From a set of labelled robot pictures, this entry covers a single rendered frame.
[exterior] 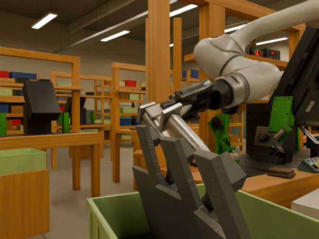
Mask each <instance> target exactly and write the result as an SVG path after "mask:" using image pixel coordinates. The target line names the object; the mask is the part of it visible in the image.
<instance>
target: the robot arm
mask: <svg viewBox="0 0 319 239"><path fill-rule="evenodd" d="M316 19H319V0H309V1H306V2H303V3H300V4H298V5H295V6H292V7H289V8H287V9H283V10H281V11H278V12H275V13H273V14H270V15H267V16H265V17H262V18H259V19H257V20H254V21H252V22H250V23H248V24H246V25H244V26H243V27H241V28H240V29H238V30H237V31H235V32H234V33H232V34H230V35H227V34H223V35H222V36H220V37H216V38H206V39H202V40H200V41H199V42H198V43H197V45H196V46H195V49H194V59H195V61H196V63H197V65H198V66H199V68H200V69H201V70H202V71H203V72H204V73H205V74H207V75H208V76H209V77H210V78H212V79H214V80H215V81H214V82H210V81H209V80H208V79H207V78H206V79H204V80H203V81H201V82H199V83H196V84H194V85H191V86H188V87H186V88H183V89H180V90H177V91H175V93H174V94H175V96H174V97H173V96H172V95H170V96H169V99H170V100H168V101H164V102H162V103H160V104H157V105H154V106H151V107H148V108H145V111H146V113H147V114H148V115H149V117H150V118H151V119H153V118H155V117H157V118H158V119H159V120H160V117H161V112H162V110H165V109H167V108H169V107H171V106H173V105H175V104H177V103H179V102H180V103H181V104H182V106H184V107H182V109H181V113H180V117H181V118H182V119H183V120H184V121H185V122H186V123H188V122H190V121H193V120H199V119H200V117H199V114H200V113H201V112H204V111H206V110H208V109H210V110H219V109H221V108H227V109H228V108H231V107H233V106H236V105H239V104H242V103H244V102H246V103H247V102H253V101H256V100H259V99H261V98H263V97H265V96H267V95H268V94H270V93H271V92H273V91H274V90H275V89H276V88H277V86H278V84H279V82H280V79H281V73H280V70H279V69H278V67H277V66H275V65H273V64H270V63H266V62H258V61H255V60H250V59H247V58H245V48H246V47H247V45H248V44H249V43H250V42H252V41H253V40H255V39H256V38H258V37H260V36H263V35H266V34H269V33H272V32H276V31H279V30H283V29H286V28H290V27H293V26H296V25H300V24H303V23H307V22H310V21H313V20H316ZM182 94H183V95H182Z"/></svg>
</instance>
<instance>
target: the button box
mask: <svg viewBox="0 0 319 239"><path fill-rule="evenodd" d="M315 158H316V159H317V160H315V159H314V158H311V159H313V160H314V161H311V160H310V158H309V159H308V160H309V161H310V162H308V161H307V160H306V159H304V160H303V161H302V162H301V163H300V164H299V166H298V167H297V169H298V170H299V171H303V172H309V173H315V174H316V173H319V167H318V168H315V167H314V166H313V164H314V163H315V164H317V163H319V159H318V158H317V157H315Z"/></svg>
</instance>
